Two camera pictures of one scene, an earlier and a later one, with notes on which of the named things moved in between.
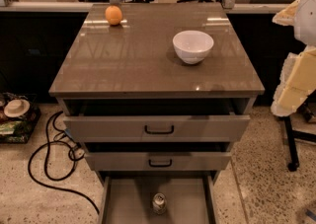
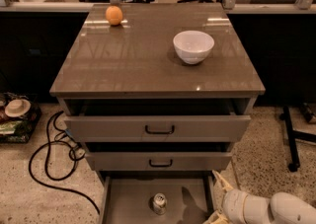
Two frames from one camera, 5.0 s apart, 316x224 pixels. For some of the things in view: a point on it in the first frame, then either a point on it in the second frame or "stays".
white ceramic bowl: [193, 46] stays
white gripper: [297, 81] to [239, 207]
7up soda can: [159, 203] stays
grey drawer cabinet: [156, 129] stays
